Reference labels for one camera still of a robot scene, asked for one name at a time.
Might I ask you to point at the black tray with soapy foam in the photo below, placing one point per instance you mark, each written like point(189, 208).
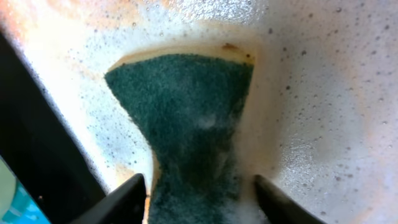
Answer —
point(321, 117)

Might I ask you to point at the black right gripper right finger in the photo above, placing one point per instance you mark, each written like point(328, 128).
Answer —
point(279, 207)

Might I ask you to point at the green and yellow sponge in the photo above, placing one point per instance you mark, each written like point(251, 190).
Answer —
point(188, 107)

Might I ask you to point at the teal plastic tray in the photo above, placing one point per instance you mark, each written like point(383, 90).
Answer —
point(17, 206)

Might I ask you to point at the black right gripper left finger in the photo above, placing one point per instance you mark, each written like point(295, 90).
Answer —
point(126, 204)

